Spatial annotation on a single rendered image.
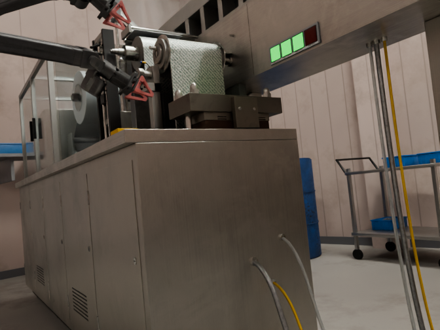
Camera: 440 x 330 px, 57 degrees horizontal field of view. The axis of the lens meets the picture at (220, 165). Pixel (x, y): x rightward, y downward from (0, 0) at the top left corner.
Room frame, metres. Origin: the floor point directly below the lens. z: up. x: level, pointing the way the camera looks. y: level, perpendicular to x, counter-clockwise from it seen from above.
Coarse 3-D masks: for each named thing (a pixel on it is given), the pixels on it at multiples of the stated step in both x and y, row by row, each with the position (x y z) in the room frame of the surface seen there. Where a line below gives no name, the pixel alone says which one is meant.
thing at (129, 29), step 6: (126, 30) 1.77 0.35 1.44; (132, 30) 1.80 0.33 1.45; (138, 30) 1.77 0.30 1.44; (144, 30) 1.79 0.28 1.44; (150, 30) 1.81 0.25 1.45; (156, 30) 1.83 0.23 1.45; (126, 36) 1.79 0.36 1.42; (132, 36) 1.83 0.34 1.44; (144, 36) 1.84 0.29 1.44; (150, 36) 1.85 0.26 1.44; (156, 36) 1.86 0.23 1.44; (168, 36) 1.87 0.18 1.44; (174, 36) 1.88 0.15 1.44; (180, 36) 1.89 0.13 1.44; (186, 36) 1.91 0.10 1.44; (192, 36) 1.93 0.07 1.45
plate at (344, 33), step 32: (256, 0) 1.57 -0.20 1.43; (288, 0) 1.42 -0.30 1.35; (320, 0) 1.30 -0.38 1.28; (352, 0) 1.20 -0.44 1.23; (384, 0) 1.11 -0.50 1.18; (416, 0) 1.04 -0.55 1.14; (224, 32) 1.76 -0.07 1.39; (256, 32) 1.58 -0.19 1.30; (288, 32) 1.44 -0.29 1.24; (320, 32) 1.31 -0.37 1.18; (352, 32) 1.22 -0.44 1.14; (384, 32) 1.25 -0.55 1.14; (416, 32) 1.28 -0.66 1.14; (256, 64) 1.60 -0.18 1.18; (288, 64) 1.50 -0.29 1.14; (320, 64) 1.54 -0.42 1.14
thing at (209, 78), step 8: (176, 64) 1.53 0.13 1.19; (184, 64) 1.55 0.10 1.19; (192, 64) 1.57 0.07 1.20; (200, 64) 1.59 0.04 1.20; (208, 64) 1.61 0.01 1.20; (176, 72) 1.53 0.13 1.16; (184, 72) 1.55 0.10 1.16; (192, 72) 1.57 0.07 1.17; (200, 72) 1.59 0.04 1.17; (208, 72) 1.61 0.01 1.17; (216, 72) 1.63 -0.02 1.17; (176, 80) 1.53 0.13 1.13; (184, 80) 1.55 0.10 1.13; (192, 80) 1.57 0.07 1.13; (200, 80) 1.59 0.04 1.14; (208, 80) 1.61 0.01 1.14; (216, 80) 1.63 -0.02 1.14; (176, 88) 1.53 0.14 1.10; (184, 88) 1.55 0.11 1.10; (200, 88) 1.58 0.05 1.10; (208, 88) 1.60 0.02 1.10; (216, 88) 1.63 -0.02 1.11; (224, 88) 1.65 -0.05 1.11
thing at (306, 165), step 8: (304, 160) 3.71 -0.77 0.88; (304, 168) 3.70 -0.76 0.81; (304, 176) 3.69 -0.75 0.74; (312, 176) 3.82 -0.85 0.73; (304, 184) 3.69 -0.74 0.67; (312, 184) 3.79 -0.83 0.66; (304, 192) 3.68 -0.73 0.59; (312, 192) 3.77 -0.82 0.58; (304, 200) 3.68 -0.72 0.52; (312, 200) 3.75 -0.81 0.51; (304, 208) 3.67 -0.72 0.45; (312, 208) 3.74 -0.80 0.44; (312, 216) 3.73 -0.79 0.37; (312, 224) 3.72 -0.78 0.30; (312, 232) 3.71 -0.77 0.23; (312, 240) 3.70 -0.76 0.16; (312, 248) 3.69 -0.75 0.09; (320, 248) 3.82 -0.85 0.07; (312, 256) 3.69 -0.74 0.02
